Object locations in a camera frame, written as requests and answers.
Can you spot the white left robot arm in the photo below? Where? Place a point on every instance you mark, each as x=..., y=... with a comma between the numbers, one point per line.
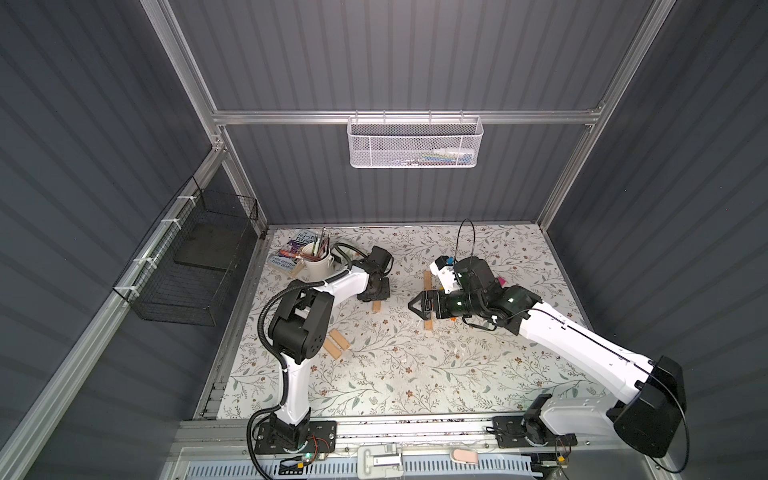
x=294, y=324

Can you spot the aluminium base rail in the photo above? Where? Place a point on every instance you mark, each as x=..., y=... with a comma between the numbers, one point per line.
x=376, y=447

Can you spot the white wire mesh basket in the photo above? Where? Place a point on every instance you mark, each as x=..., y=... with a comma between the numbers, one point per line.
x=418, y=142

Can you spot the white pen cup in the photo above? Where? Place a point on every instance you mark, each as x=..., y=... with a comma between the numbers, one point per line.
x=316, y=268

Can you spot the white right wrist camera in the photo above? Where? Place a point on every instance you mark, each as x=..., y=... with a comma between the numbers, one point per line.
x=443, y=269

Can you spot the blue book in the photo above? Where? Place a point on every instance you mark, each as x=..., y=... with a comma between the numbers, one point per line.
x=285, y=258

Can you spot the black wire mesh basket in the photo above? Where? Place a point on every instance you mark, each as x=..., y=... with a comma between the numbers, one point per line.
x=195, y=266

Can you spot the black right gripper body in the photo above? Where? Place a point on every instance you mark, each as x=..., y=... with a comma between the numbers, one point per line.
x=433, y=303

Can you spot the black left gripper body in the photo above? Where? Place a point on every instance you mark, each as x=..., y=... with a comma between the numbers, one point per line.
x=374, y=288

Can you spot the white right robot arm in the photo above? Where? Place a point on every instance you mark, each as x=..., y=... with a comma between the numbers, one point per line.
x=646, y=402

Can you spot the pale green small box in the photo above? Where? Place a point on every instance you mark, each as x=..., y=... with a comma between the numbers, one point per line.
x=342, y=253

